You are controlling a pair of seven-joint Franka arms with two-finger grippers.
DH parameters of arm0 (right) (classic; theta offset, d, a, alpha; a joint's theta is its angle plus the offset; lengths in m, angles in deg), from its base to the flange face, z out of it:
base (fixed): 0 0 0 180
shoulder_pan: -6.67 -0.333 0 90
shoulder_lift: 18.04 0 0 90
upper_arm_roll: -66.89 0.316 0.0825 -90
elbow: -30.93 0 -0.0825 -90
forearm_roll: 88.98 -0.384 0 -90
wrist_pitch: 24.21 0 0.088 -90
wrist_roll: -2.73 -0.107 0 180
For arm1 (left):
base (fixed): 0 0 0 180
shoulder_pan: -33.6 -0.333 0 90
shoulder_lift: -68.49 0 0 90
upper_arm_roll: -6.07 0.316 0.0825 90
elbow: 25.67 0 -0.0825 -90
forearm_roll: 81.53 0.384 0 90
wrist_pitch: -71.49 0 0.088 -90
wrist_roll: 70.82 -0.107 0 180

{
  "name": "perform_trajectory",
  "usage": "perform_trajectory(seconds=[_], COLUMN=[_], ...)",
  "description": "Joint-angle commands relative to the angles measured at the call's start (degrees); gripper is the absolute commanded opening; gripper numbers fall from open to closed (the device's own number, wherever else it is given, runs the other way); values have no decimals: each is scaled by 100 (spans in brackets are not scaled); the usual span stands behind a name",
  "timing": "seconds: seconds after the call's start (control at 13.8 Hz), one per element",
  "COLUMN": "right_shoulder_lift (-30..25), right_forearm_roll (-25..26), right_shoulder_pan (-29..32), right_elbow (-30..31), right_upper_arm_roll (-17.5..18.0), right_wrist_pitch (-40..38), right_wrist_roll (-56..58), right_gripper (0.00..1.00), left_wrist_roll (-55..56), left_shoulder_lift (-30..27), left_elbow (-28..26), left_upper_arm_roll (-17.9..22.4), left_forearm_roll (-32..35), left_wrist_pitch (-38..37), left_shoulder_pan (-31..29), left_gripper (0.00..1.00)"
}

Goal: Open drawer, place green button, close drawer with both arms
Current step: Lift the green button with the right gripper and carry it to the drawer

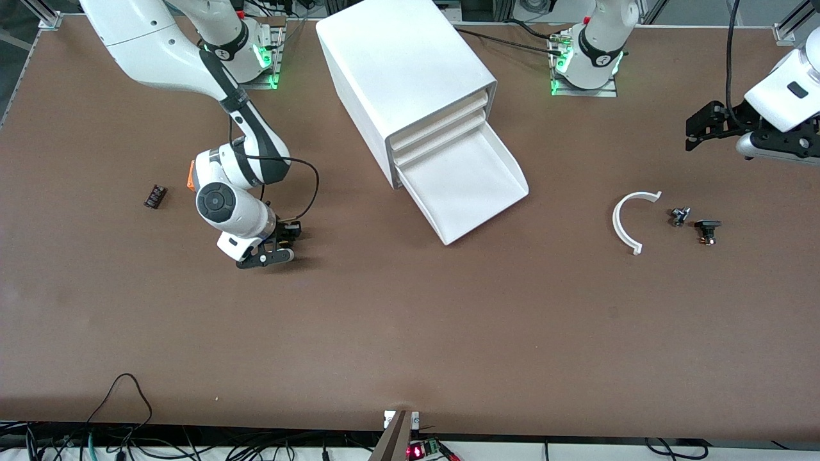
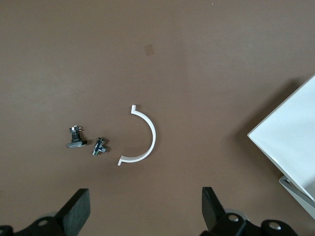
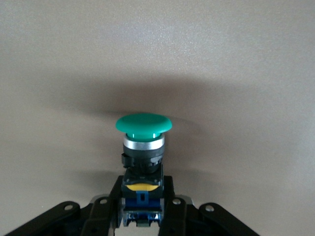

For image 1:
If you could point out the white drawer cabinet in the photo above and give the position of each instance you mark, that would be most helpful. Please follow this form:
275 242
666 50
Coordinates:
397 57

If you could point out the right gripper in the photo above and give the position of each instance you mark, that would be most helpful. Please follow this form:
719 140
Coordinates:
282 233

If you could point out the brown post with white bracket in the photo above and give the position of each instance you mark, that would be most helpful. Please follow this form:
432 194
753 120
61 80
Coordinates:
396 442

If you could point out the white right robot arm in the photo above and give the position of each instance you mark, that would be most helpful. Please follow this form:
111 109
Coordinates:
147 45

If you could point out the orange box with hole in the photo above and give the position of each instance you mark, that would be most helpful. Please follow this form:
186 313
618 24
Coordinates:
191 179

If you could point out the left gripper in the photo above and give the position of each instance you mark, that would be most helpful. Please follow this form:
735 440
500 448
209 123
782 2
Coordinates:
732 119

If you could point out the dark purple capacitor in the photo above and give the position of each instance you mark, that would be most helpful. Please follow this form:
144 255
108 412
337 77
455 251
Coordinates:
155 196

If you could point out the white drawer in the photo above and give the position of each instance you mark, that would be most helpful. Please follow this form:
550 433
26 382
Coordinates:
461 186
442 137
442 120

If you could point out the circuit board with red LED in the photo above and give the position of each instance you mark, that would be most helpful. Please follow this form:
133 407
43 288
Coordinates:
416 451

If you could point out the metal base plate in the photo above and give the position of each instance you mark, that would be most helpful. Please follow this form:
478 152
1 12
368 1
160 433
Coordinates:
596 93
259 83

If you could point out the black push button switch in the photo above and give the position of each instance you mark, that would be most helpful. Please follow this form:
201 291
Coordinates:
708 225

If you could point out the small metal fitting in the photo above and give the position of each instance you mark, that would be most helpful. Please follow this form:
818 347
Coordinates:
679 216

